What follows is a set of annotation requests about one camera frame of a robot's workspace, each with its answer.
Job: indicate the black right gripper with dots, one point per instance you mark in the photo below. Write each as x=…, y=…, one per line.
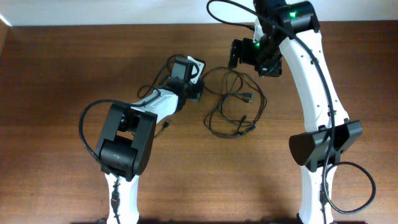
x=272, y=69

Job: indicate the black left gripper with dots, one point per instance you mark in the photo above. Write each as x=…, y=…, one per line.
x=195, y=91

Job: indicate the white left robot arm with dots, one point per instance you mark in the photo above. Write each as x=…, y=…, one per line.
x=128, y=133

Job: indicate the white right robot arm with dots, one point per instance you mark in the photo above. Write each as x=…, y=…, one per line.
x=290, y=33

